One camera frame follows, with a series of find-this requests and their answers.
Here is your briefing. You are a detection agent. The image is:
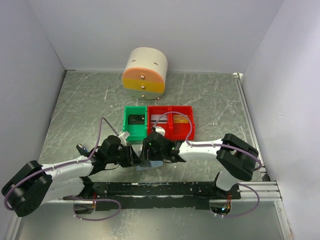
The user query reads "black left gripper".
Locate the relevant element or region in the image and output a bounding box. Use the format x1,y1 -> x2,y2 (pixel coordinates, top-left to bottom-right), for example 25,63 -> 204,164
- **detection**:
106,142 -> 144,168

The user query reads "grey card holder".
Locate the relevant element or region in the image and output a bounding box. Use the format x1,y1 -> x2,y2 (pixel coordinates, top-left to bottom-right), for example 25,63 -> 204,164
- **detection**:
135,153 -> 164,171

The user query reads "green plastic bin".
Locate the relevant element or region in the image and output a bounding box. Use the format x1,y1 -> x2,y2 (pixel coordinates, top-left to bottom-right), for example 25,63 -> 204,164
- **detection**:
122,105 -> 148,143

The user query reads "red double plastic bin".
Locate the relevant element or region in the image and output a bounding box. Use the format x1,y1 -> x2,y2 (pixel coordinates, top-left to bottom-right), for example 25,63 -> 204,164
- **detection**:
147,105 -> 196,141

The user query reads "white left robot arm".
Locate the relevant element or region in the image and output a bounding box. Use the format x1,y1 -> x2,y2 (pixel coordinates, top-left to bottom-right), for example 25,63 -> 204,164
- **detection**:
1,135 -> 141,217

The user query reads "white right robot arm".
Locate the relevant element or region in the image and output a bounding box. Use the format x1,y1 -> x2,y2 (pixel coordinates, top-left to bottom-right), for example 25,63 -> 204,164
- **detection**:
139,131 -> 262,199

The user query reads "black card in green bin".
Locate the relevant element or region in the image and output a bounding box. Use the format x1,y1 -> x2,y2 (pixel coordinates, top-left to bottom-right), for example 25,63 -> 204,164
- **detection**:
128,114 -> 145,125

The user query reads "white card with black stripe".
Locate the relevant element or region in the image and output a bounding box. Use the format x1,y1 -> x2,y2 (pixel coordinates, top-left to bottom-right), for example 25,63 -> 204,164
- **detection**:
150,114 -> 168,124

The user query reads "orange gold card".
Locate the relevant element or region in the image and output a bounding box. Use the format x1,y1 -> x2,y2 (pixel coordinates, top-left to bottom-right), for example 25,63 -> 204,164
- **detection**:
172,114 -> 189,124

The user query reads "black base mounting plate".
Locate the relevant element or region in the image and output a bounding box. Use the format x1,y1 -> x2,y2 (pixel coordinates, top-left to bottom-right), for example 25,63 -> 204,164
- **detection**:
77,181 -> 241,210

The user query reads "round three-drawer cabinet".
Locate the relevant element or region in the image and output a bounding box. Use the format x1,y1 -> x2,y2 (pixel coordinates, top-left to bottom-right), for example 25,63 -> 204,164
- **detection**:
122,47 -> 168,100

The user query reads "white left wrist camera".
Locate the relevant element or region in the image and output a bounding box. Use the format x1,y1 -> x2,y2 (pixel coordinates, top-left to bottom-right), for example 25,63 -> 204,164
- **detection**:
118,131 -> 130,142

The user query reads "aluminium rail frame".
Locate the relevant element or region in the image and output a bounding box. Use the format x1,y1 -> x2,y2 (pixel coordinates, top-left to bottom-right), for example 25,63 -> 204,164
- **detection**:
19,72 -> 283,203

